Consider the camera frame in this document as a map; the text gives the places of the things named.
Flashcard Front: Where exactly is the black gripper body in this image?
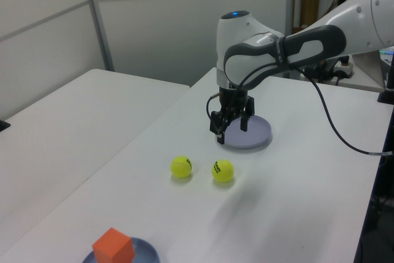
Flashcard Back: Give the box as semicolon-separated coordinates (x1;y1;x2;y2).
219;87;249;118

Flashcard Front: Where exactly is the yellow tennis ball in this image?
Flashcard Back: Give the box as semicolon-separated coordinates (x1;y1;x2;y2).
170;155;193;179
211;159;235;183

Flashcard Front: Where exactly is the orange cube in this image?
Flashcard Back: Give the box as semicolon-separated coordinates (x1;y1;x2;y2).
92;227;137;263

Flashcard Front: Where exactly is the purple plate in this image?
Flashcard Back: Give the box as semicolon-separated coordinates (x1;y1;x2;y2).
223;115;274;150

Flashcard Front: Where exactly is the black power strip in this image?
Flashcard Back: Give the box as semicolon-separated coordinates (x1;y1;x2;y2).
304;59;336;84

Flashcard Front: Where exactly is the white emergency stop button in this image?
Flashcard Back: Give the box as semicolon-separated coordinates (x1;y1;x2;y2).
334;55;355;79

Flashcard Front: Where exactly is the tall brown cardboard sheet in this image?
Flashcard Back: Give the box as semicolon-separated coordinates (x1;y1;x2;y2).
300;0;321;27

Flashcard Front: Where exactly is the silver laptop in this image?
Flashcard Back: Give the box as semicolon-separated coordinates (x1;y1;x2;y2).
350;52;387;91

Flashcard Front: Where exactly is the blue plate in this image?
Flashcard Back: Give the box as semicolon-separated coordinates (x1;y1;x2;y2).
81;237;162;263

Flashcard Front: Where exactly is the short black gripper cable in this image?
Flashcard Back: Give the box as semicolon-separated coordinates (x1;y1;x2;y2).
205;92;222;121

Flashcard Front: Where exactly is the black cable strap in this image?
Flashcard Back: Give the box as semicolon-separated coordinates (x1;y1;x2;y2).
272;35;292;68

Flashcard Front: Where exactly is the long black robot cable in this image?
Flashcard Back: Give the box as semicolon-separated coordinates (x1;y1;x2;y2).
220;59;394;156

